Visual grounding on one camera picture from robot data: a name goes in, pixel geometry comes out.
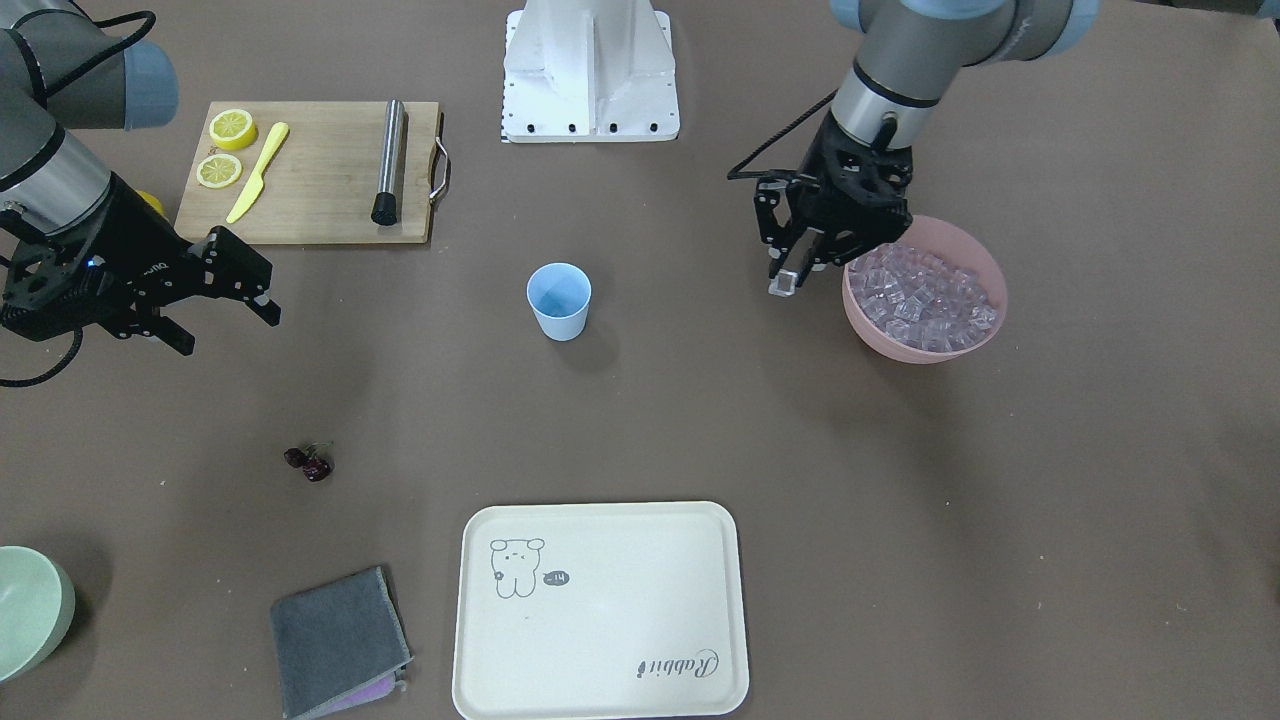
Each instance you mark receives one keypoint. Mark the lemon slice lower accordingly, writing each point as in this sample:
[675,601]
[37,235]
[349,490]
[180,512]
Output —
[218,171]

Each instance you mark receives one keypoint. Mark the dark cherries pair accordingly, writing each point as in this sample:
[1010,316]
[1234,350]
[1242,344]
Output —
[312,460]

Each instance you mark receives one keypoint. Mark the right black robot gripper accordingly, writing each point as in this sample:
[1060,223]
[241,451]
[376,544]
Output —
[143,247]

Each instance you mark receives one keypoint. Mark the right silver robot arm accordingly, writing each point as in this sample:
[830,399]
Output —
[64,71]

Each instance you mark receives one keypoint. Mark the cream rabbit tray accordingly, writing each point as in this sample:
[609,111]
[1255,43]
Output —
[600,611]

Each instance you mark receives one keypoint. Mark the wooden cutting board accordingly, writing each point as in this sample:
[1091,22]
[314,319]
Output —
[320,188]

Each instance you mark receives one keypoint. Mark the yellow lemon near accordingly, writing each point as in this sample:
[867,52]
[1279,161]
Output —
[153,202]

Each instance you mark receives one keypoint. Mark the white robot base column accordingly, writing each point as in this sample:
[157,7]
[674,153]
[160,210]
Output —
[589,72]

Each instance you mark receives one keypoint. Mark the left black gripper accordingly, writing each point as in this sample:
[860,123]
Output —
[772,216]

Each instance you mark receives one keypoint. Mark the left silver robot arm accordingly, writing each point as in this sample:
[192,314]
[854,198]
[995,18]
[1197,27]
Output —
[911,52]

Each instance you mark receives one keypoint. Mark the pile of ice cubes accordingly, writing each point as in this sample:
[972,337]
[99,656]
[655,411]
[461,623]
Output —
[919,301]

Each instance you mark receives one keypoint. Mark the mint green bowl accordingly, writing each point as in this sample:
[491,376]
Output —
[38,603]

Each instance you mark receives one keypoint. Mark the blue plastic cup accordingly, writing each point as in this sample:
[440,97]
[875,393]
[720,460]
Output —
[559,295]

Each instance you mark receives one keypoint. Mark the grey folded cloth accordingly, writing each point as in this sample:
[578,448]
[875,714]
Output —
[338,645]

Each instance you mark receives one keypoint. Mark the pink bowl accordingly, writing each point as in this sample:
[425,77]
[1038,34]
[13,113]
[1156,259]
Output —
[953,244]

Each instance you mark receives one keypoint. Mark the steel muddler black tip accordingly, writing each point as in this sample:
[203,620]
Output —
[386,204]

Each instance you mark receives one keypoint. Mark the yellow plastic knife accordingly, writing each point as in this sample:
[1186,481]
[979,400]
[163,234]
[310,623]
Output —
[255,183]

